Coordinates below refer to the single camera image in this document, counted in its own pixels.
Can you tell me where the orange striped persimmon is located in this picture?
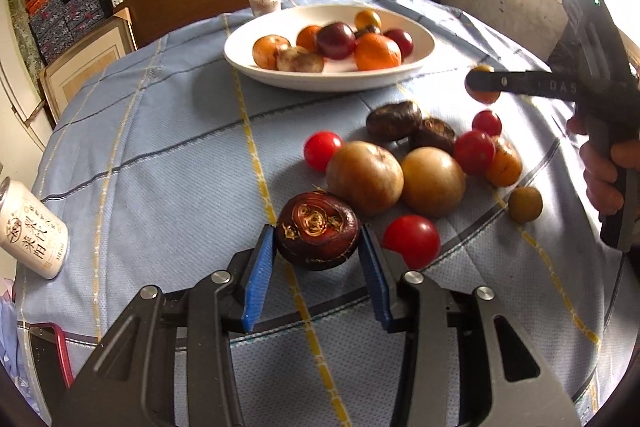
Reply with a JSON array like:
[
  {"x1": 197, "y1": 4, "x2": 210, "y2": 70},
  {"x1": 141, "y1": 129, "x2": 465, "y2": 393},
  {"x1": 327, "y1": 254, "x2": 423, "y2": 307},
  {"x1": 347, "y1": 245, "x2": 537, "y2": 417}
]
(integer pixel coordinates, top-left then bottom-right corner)
[{"x1": 484, "y1": 136, "x2": 523, "y2": 188}]

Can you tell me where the person's right hand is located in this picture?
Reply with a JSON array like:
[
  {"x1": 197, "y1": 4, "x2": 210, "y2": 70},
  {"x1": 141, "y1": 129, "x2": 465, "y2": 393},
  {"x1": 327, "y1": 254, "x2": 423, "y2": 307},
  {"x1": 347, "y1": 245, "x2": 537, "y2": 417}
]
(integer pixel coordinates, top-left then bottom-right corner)
[{"x1": 566, "y1": 114, "x2": 640, "y2": 217}]

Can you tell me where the stack of blue patterned boxes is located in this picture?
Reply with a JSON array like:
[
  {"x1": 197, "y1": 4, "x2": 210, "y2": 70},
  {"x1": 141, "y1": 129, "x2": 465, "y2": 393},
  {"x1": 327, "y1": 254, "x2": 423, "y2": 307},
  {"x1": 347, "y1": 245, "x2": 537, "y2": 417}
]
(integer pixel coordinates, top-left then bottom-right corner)
[{"x1": 27, "y1": 0, "x2": 108, "y2": 65}]

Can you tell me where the phone with red case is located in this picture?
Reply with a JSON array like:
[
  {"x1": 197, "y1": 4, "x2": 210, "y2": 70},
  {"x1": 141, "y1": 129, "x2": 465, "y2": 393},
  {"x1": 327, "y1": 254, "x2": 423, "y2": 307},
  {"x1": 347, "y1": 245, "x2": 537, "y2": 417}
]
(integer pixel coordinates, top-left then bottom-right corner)
[{"x1": 27, "y1": 323, "x2": 76, "y2": 405}]

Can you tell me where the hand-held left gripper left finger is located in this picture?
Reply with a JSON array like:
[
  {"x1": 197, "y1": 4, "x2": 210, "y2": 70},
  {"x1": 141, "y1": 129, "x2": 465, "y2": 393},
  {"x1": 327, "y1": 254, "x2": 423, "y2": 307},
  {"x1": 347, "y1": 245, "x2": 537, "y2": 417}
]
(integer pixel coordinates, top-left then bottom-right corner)
[{"x1": 50, "y1": 223, "x2": 276, "y2": 427}]

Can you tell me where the white plate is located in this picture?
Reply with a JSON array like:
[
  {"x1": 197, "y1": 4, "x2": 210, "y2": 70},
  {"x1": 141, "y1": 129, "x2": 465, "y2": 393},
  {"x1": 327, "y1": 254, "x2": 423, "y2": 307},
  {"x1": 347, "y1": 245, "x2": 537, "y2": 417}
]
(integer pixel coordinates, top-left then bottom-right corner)
[{"x1": 223, "y1": 3, "x2": 436, "y2": 93}]

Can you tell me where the dark purple plum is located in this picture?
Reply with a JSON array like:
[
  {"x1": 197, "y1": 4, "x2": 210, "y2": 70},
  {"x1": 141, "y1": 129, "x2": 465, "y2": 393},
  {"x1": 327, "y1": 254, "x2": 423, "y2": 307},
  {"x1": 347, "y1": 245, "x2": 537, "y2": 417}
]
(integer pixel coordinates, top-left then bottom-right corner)
[
  {"x1": 315, "y1": 22, "x2": 357, "y2": 60},
  {"x1": 382, "y1": 28, "x2": 415, "y2": 59}
]

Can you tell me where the small yellow-orange citrus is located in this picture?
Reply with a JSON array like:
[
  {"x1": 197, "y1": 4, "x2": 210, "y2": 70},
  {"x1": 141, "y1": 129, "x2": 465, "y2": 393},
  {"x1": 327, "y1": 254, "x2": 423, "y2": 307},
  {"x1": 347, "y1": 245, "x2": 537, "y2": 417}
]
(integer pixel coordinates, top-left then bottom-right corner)
[
  {"x1": 354, "y1": 9, "x2": 382, "y2": 32},
  {"x1": 467, "y1": 64, "x2": 502, "y2": 104}
]

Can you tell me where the white beverage can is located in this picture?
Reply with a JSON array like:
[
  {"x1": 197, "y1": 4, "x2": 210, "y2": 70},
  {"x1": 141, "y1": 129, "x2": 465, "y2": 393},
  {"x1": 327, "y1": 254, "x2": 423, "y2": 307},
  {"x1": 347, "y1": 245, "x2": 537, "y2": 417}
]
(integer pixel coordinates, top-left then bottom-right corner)
[{"x1": 0, "y1": 177, "x2": 69, "y2": 280}]

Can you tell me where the green patterned board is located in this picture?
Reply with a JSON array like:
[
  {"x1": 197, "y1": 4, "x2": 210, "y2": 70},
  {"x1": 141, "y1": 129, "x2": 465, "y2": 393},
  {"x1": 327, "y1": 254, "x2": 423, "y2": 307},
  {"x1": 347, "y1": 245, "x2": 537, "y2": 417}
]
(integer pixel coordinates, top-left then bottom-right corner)
[{"x1": 5, "y1": 0, "x2": 46, "y2": 72}]

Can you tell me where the blue checked tablecloth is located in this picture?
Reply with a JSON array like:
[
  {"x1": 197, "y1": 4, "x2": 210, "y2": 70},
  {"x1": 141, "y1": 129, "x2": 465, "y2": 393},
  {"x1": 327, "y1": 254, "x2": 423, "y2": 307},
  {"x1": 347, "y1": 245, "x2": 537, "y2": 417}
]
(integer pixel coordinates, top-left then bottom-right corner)
[{"x1": 15, "y1": 0, "x2": 626, "y2": 427}]

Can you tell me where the small tan longan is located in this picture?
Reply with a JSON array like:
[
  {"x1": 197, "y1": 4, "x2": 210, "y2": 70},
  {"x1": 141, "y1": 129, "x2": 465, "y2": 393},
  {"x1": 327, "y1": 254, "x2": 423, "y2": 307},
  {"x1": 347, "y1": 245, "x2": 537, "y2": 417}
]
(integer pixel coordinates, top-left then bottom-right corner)
[{"x1": 508, "y1": 186, "x2": 544, "y2": 224}]

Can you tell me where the orange mandarin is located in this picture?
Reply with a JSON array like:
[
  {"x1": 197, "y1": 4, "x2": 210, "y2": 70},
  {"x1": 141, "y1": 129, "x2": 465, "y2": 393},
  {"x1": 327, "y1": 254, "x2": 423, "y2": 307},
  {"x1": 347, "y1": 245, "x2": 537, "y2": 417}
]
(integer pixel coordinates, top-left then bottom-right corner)
[
  {"x1": 354, "y1": 33, "x2": 402, "y2": 72},
  {"x1": 296, "y1": 25, "x2": 325, "y2": 54}
]

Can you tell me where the red tomato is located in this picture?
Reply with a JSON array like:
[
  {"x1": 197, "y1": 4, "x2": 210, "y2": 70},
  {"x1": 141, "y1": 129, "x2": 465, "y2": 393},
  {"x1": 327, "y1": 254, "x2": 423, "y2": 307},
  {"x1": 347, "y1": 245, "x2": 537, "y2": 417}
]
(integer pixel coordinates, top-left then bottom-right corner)
[
  {"x1": 471, "y1": 110, "x2": 503, "y2": 136},
  {"x1": 453, "y1": 130, "x2": 496, "y2": 176},
  {"x1": 304, "y1": 131, "x2": 344, "y2": 171},
  {"x1": 382, "y1": 214, "x2": 442, "y2": 269}
]

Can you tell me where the light wooden framed panel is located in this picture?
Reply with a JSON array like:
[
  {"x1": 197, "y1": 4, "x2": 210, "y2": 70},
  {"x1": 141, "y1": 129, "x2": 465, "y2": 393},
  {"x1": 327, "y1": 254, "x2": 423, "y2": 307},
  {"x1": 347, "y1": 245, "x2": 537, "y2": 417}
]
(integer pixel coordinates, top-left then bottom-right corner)
[{"x1": 40, "y1": 9, "x2": 138, "y2": 118}]

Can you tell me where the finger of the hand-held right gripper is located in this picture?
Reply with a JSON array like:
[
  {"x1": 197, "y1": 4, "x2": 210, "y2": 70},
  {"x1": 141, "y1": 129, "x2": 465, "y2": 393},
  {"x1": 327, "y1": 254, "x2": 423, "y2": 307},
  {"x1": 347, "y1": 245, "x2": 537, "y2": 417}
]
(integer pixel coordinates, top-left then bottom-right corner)
[{"x1": 464, "y1": 67, "x2": 581, "y2": 104}]

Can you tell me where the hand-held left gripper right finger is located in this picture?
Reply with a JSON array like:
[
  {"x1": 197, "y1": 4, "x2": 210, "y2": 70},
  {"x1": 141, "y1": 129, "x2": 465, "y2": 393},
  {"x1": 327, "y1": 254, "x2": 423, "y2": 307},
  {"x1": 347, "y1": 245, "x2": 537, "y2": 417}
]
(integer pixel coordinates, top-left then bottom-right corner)
[{"x1": 357, "y1": 223, "x2": 583, "y2": 427}]

